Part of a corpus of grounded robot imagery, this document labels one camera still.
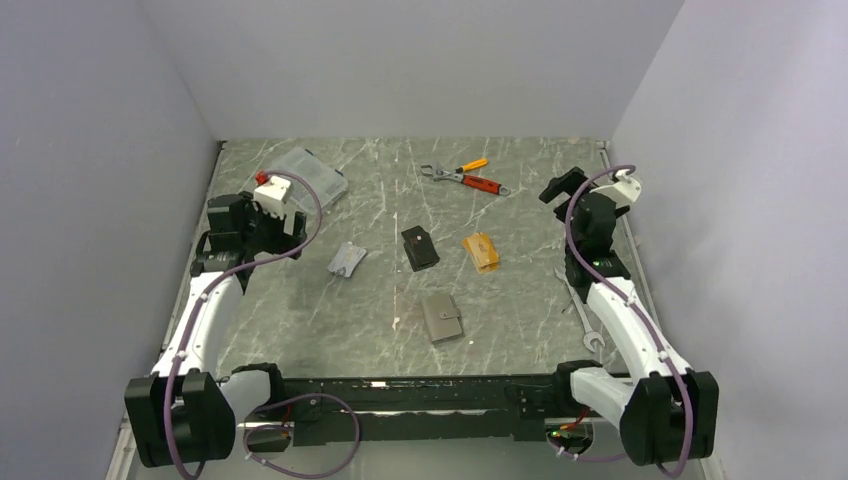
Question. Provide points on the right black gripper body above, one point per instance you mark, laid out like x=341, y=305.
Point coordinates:
x=564, y=185

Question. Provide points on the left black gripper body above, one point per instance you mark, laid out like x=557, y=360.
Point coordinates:
x=266, y=232

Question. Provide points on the silver credit cards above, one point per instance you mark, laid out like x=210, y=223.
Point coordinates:
x=346, y=260

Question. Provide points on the grey card holder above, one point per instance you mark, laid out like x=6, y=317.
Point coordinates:
x=442, y=317

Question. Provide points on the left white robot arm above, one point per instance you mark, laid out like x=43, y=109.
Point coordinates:
x=179, y=414

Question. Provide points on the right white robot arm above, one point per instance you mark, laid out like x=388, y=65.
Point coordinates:
x=665, y=412

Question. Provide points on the black card wallet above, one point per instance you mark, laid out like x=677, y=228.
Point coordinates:
x=419, y=248

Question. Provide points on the clear plastic organizer box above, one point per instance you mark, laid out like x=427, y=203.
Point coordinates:
x=328, y=183

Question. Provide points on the red adjustable wrench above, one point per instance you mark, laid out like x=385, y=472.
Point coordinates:
x=474, y=182

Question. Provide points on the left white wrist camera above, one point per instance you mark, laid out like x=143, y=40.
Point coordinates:
x=273, y=194

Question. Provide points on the orange handled pliers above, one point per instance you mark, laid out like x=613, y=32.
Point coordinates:
x=457, y=171

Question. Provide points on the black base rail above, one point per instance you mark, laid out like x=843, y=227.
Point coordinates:
x=522, y=407

